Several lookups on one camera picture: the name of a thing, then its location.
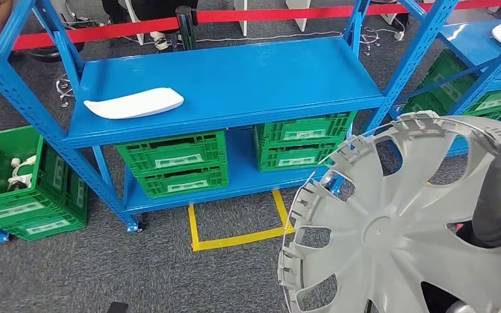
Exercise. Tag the black round stool seat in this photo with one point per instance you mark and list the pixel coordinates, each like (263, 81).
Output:
(56, 54)

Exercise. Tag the chrome stool base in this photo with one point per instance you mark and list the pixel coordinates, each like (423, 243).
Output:
(369, 36)
(62, 86)

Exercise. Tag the white slanted leg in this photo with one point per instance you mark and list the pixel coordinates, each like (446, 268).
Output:
(134, 26)

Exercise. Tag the green folded plastic crate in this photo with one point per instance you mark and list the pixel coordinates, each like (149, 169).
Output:
(151, 188)
(267, 160)
(207, 144)
(332, 125)

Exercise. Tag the green open plastic crate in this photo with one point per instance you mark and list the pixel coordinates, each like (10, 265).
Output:
(56, 207)

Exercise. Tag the black stanchion post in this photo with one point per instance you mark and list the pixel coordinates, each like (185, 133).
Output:
(185, 26)

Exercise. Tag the white power adapter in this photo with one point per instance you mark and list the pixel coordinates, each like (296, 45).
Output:
(398, 35)

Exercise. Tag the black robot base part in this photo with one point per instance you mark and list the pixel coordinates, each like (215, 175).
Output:
(117, 307)

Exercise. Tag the white table leg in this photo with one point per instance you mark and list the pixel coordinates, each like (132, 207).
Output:
(240, 17)
(298, 13)

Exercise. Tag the yellow floor tape outline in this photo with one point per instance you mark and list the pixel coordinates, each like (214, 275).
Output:
(233, 239)

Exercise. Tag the grey plastic wheel cover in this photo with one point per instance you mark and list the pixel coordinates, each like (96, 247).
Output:
(388, 242)

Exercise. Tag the white plastic part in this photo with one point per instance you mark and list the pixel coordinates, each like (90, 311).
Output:
(22, 179)

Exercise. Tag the red barrier belt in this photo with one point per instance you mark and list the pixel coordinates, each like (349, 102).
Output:
(276, 13)
(103, 30)

